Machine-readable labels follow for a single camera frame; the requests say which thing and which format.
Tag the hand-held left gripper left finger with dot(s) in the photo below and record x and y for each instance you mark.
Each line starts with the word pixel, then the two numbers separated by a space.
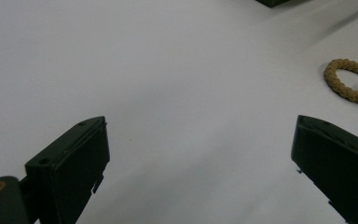
pixel 65 174

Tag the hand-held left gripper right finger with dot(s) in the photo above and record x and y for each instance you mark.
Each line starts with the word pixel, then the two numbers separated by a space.
pixel 338 165

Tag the dark box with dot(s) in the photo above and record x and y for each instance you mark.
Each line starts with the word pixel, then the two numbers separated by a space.
pixel 272 2

